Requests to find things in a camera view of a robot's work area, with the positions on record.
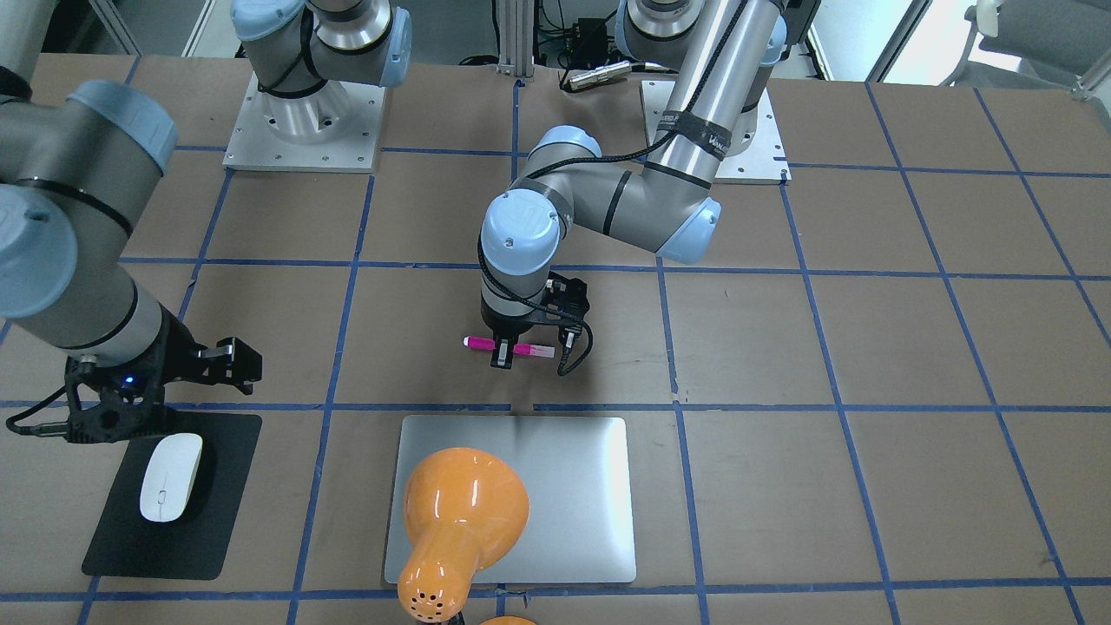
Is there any silver metal connector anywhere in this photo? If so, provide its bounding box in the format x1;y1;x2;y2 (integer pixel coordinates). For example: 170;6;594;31
560;60;634;94

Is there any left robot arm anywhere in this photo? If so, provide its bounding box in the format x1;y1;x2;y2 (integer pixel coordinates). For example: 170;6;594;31
477;1;788;376

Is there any black mousepad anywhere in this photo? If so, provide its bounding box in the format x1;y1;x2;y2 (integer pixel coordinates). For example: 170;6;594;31
81;411;262;579

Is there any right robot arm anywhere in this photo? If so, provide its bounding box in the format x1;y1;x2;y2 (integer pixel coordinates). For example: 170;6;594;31
1;1;413;444

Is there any pink highlighter pen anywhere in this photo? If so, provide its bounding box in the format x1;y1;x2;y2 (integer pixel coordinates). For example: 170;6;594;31
462;336;556;359

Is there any silver laptop notebook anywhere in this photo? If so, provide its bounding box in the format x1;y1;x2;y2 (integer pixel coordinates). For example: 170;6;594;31
384;414;635;584

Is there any white computer mouse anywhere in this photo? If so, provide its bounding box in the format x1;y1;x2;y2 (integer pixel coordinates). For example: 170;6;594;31
139;432;203;523

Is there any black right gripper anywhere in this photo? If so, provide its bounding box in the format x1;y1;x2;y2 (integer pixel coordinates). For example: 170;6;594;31
62;317;263;444

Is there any orange desk lamp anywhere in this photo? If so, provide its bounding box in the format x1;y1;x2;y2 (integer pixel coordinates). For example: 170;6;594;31
397;447;530;624

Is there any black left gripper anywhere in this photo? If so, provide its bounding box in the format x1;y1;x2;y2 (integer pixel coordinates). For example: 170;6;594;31
483;272;594;371

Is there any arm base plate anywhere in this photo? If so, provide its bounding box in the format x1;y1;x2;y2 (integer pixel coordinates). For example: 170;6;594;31
641;80;791;185
223;75;386;174

